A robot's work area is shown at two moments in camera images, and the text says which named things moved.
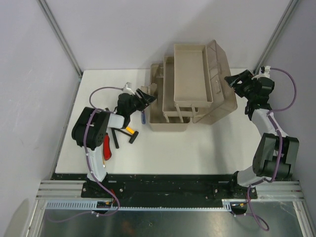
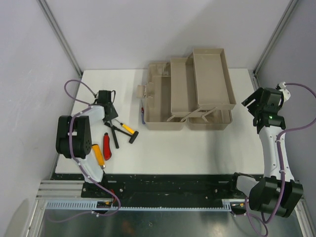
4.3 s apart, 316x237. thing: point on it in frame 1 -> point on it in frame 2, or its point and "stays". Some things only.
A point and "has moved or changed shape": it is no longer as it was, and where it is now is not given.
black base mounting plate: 161,187 stays
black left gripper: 136,97 -> 113,114
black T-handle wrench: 132,137 stays
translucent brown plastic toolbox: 193,86 has moved or changed shape
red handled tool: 107,152 stays
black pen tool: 115,140 stays
